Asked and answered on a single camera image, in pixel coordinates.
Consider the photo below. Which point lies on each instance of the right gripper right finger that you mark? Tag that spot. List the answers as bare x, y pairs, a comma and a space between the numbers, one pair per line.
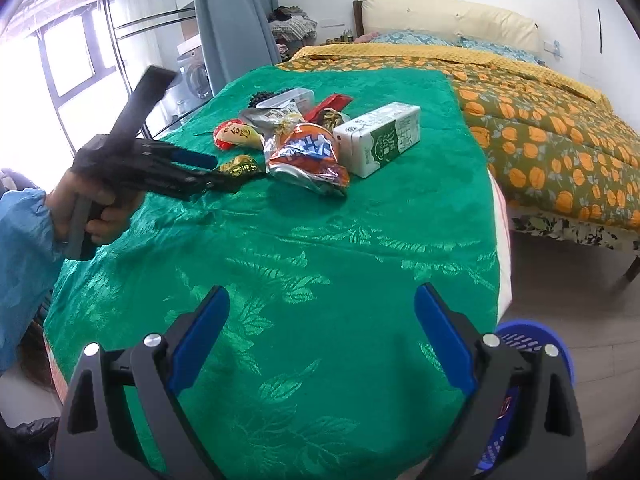
520, 418

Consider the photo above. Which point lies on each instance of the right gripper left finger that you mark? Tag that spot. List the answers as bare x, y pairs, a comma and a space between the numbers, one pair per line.
96, 437

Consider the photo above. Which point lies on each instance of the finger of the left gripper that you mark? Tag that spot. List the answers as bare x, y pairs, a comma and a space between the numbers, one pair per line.
191, 159
196, 183

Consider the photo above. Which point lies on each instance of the red round wrapper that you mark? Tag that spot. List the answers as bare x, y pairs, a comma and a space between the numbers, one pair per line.
227, 135

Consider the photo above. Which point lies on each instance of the yellow green snack bar wrapper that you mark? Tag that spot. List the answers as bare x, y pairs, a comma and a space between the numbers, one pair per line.
251, 138

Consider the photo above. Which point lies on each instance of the gold foil wrapper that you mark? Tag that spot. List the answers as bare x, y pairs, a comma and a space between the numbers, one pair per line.
240, 165

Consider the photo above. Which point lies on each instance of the orange blue chip bag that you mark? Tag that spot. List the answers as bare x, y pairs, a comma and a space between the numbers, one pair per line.
307, 156

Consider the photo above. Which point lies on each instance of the clear plastic floss box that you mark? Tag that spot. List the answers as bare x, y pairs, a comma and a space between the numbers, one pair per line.
302, 97

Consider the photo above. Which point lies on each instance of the red snack wrapper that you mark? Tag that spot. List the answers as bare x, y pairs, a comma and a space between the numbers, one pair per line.
335, 101

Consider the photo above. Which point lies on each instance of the white green milk carton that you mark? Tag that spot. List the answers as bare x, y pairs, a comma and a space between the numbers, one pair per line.
372, 140

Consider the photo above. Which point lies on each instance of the washing machine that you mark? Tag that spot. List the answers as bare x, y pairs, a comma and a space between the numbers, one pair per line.
193, 86

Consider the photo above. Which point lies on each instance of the black framed glass door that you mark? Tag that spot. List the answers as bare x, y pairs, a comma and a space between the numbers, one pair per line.
68, 67

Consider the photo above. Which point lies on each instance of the striped under cloth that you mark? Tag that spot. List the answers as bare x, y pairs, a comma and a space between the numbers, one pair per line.
503, 244

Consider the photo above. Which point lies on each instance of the grey-blue curtain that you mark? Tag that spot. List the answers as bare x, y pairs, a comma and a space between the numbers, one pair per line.
236, 38

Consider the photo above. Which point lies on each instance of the pile of clothes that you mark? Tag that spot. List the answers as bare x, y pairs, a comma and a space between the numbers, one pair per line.
292, 29

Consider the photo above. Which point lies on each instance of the green floral tablecloth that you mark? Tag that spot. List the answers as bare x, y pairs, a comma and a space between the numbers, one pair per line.
322, 370

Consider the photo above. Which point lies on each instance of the cream padded headboard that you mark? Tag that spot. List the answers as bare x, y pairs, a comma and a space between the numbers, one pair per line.
452, 20

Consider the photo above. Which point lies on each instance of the teal patterned left pillow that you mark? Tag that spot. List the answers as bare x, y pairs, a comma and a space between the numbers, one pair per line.
412, 39

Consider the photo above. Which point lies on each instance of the teal patterned pillow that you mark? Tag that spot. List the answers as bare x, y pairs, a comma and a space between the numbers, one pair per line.
515, 54
412, 39

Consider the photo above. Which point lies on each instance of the orange floral quilt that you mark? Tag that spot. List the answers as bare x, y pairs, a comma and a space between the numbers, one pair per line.
547, 147

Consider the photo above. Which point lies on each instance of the teal patterned right pillow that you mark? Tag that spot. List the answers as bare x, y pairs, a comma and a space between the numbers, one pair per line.
515, 54

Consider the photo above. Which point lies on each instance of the yellow blanket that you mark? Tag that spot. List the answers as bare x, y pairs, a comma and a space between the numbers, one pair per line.
455, 55

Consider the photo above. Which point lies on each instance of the white wardrobe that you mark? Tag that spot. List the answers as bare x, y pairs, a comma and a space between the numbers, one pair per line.
610, 56

